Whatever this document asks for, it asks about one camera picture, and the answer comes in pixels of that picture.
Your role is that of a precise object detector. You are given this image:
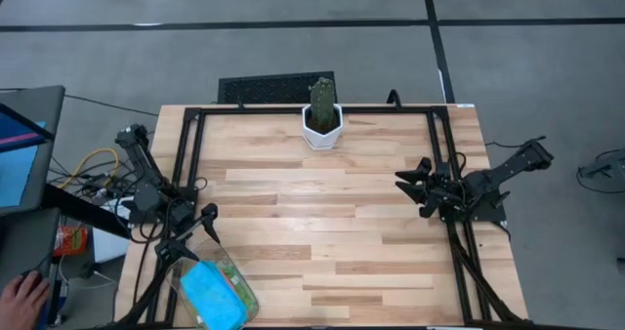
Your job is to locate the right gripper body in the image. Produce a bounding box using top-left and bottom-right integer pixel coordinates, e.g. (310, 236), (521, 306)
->
(418, 161), (469, 220)

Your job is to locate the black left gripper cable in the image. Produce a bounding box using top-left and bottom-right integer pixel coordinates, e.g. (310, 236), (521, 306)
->
(114, 173), (209, 246)

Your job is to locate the blue microfiber towel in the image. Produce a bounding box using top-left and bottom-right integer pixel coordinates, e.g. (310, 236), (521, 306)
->
(180, 260), (250, 330)

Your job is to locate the black vent grille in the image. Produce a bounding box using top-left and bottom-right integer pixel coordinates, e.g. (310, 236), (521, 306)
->
(217, 70), (338, 105)

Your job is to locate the clear plastic bin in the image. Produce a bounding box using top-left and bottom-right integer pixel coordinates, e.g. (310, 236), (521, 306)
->
(166, 239), (260, 330)

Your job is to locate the white hexagonal plant pot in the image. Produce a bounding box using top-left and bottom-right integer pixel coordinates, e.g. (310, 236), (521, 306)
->
(301, 103), (345, 150)

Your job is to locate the green cactus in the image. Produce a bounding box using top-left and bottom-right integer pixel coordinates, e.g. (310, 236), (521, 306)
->
(309, 75), (338, 132)

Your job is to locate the white box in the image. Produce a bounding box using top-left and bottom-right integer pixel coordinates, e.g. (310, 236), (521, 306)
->
(91, 226), (131, 265)

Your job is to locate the person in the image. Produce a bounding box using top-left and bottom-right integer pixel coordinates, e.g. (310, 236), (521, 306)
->
(0, 269), (52, 330)

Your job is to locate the bright green microfiber towel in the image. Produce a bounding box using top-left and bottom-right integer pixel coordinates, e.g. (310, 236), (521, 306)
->
(228, 265), (259, 317)

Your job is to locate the black aluminium rig frame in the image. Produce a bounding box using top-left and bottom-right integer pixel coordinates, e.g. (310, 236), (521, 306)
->
(114, 103), (531, 330)

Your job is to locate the yellow cable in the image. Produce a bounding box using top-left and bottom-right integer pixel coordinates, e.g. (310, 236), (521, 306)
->
(58, 147), (121, 189)

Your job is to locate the computer monitor blue screen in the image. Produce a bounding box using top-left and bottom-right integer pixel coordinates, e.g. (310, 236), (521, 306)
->
(0, 84), (67, 218)

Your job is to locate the thin black floor cable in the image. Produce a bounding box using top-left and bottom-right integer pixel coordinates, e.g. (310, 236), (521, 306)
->
(62, 94), (160, 118)

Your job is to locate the black desk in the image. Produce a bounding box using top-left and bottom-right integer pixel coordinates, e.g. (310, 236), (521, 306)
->
(0, 206), (63, 330)

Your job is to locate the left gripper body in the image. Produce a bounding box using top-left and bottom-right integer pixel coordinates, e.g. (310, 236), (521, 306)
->
(163, 200), (216, 249)

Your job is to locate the orange packet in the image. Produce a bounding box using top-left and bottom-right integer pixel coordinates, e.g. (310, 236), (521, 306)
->
(53, 225), (91, 258)

